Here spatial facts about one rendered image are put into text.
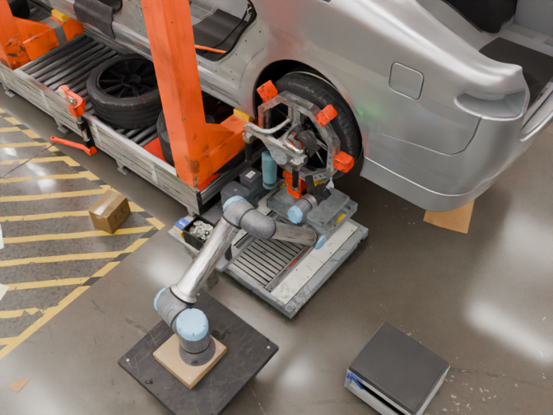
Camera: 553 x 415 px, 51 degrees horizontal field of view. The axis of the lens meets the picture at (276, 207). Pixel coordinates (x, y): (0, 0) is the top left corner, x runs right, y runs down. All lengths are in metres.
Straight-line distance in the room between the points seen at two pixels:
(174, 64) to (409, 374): 1.93
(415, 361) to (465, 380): 0.48
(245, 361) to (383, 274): 1.16
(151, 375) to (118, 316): 0.69
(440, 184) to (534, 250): 1.34
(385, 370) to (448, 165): 1.06
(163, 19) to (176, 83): 0.36
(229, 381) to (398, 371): 0.85
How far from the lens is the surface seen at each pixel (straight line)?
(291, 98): 3.19
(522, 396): 3.57
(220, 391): 3.03
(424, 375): 3.08
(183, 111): 3.14
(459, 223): 4.14
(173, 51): 2.93
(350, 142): 3.16
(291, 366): 3.40
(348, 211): 3.85
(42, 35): 4.90
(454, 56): 2.62
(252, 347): 3.12
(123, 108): 4.28
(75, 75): 5.11
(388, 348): 3.11
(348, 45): 2.84
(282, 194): 3.85
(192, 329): 2.84
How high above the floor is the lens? 3.06
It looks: 49 degrees down
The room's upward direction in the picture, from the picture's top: 1 degrees counter-clockwise
